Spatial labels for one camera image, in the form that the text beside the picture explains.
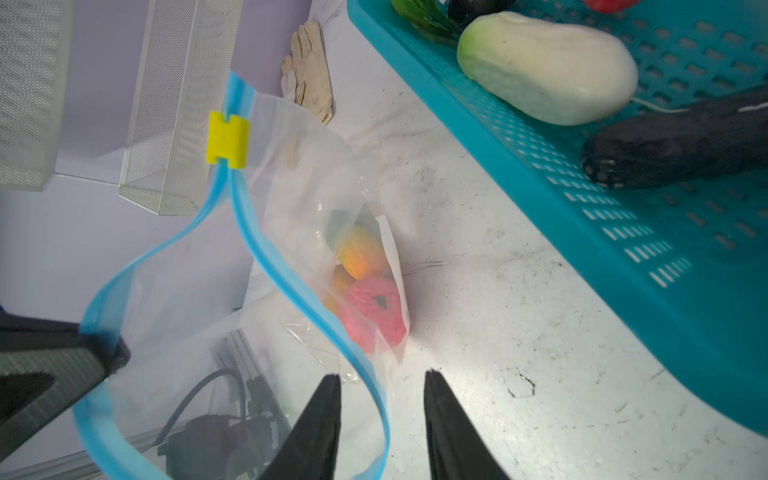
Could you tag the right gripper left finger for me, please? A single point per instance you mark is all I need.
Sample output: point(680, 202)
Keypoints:
point(310, 451)

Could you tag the yellow toy mango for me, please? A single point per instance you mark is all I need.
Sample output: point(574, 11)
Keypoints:
point(340, 283)

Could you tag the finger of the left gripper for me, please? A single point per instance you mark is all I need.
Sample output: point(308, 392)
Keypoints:
point(46, 367)

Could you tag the pink toy fruit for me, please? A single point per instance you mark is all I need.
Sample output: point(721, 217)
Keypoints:
point(372, 306)

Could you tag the white mesh lower shelf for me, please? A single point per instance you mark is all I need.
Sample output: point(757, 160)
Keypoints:
point(186, 56)

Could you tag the white mesh upper shelf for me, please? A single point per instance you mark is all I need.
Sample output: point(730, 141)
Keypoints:
point(36, 39)

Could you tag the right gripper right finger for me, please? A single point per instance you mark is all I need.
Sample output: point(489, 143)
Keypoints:
point(455, 449)

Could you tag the clear zip top bag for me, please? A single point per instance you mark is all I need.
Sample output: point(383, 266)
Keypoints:
point(257, 247)

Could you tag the white toy radish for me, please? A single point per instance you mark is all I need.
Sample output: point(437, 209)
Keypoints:
point(561, 74)

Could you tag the white mesh shelf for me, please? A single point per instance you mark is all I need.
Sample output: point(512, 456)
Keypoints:
point(36, 39)
point(186, 56)

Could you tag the teal plastic basket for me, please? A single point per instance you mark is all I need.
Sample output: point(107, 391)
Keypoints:
point(683, 265)

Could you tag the beige work glove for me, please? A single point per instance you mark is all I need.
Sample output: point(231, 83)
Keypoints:
point(305, 77)

